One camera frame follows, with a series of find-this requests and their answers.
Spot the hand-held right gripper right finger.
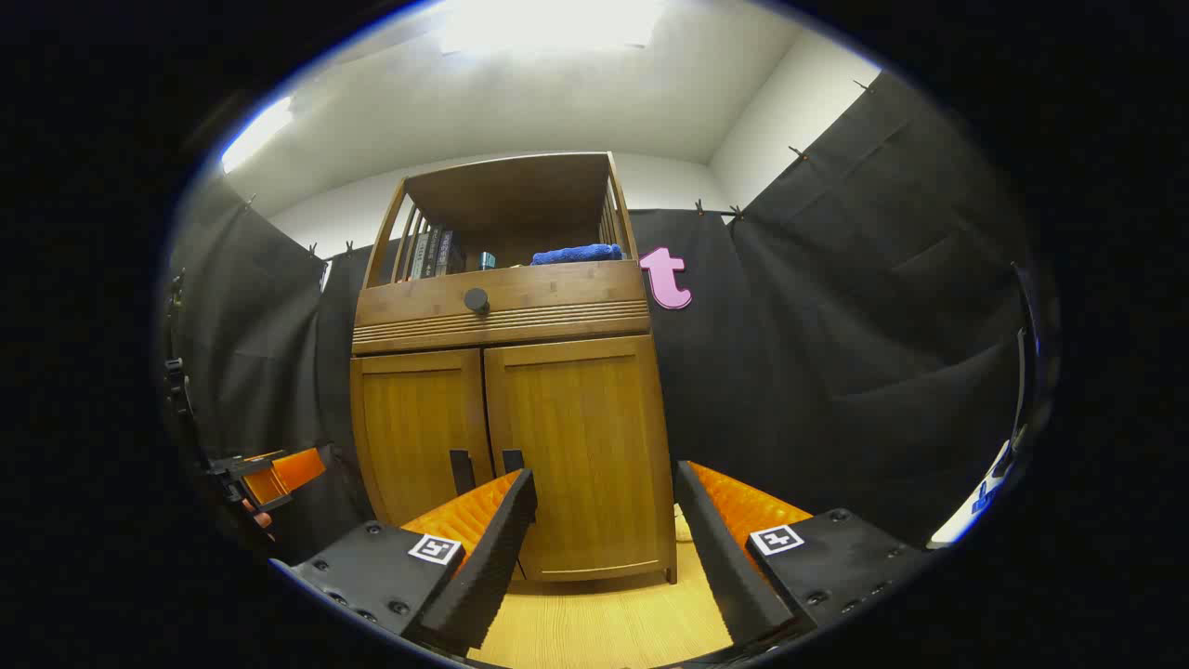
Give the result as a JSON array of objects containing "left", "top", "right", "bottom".
[{"left": 673, "top": 460, "right": 934, "bottom": 651}]

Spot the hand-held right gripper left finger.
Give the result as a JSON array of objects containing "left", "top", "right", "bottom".
[{"left": 269, "top": 467, "right": 540, "bottom": 656}]

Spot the wooden double-door shoe cabinet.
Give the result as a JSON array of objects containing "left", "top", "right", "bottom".
[{"left": 348, "top": 151, "right": 679, "bottom": 586}]

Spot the black backdrop cloth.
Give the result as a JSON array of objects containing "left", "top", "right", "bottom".
[{"left": 172, "top": 70, "right": 1032, "bottom": 558}]

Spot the white side table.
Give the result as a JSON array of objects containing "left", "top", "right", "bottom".
[{"left": 929, "top": 441, "right": 1013, "bottom": 547}]

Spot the wooden drawer with black knob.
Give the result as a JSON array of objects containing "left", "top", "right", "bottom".
[{"left": 353, "top": 260, "right": 651, "bottom": 356}]

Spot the blue folded towel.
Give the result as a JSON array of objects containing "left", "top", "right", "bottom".
[{"left": 531, "top": 243, "right": 625, "bottom": 267}]

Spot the narrow ceiling light strip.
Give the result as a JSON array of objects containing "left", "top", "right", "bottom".
[{"left": 221, "top": 96, "right": 296, "bottom": 173}]

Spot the large ceiling light panel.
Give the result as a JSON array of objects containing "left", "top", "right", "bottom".
[{"left": 437, "top": 0, "right": 665, "bottom": 52}]

